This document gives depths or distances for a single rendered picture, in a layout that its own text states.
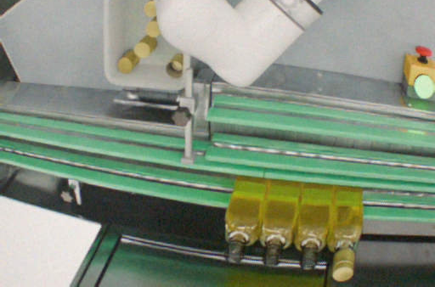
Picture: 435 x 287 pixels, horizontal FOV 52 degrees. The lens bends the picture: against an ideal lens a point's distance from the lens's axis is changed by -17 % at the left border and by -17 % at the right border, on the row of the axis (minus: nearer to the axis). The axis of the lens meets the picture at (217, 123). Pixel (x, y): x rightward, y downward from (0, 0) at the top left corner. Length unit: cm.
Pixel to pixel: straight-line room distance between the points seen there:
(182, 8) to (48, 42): 70
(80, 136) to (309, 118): 43
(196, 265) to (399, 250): 44
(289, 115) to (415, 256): 45
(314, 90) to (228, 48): 40
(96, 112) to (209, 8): 57
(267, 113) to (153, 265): 34
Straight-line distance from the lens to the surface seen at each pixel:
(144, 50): 99
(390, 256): 105
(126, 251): 96
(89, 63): 113
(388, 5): 98
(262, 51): 55
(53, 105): 109
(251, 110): 87
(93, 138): 98
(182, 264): 93
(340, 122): 87
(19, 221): 106
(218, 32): 52
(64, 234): 101
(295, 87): 92
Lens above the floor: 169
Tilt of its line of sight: 60 degrees down
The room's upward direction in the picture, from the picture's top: 158 degrees counter-clockwise
